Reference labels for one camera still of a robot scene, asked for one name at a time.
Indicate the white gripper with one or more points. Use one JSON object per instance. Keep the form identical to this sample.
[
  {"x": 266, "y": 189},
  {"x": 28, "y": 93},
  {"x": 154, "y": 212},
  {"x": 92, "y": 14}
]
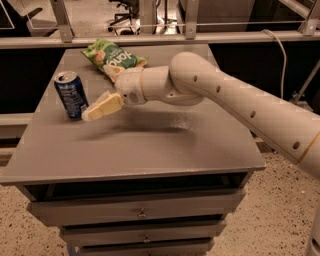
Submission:
[{"x": 129, "y": 85}]

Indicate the blue pepsi can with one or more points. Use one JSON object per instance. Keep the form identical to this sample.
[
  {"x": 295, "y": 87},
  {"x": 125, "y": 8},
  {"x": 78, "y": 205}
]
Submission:
[{"x": 71, "y": 93}]

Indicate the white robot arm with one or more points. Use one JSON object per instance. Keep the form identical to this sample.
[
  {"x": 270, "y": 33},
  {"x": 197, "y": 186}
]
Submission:
[{"x": 189, "y": 78}]

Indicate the green chip bag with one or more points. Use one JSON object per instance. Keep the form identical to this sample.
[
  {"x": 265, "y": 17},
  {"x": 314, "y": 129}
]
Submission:
[{"x": 103, "y": 52}]

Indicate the black office chair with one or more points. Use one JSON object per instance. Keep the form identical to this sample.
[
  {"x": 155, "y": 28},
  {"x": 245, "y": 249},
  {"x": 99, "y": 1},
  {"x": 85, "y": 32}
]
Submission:
[{"x": 132, "y": 13}]

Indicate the grey drawer cabinet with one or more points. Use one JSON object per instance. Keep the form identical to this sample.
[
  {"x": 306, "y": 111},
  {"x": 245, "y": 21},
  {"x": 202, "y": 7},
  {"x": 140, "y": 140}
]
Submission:
[{"x": 150, "y": 149}]

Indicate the top grey drawer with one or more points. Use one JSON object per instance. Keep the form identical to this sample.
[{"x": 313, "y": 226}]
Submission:
[{"x": 136, "y": 207}]

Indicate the grey drawer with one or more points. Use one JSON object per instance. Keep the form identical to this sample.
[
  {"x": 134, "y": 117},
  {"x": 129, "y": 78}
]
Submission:
[
  {"x": 160, "y": 248},
  {"x": 136, "y": 207},
  {"x": 138, "y": 233}
]

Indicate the middle grey drawer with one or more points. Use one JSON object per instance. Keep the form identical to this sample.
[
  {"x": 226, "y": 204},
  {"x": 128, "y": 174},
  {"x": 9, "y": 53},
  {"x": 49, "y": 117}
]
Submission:
[{"x": 138, "y": 233}]

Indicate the bottom grey drawer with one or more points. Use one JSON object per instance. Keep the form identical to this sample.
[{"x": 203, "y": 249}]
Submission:
[{"x": 160, "y": 248}]

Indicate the grey metal railing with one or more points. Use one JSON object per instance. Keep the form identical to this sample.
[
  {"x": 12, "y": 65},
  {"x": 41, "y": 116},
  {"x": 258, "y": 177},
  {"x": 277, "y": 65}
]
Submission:
[{"x": 54, "y": 23}]

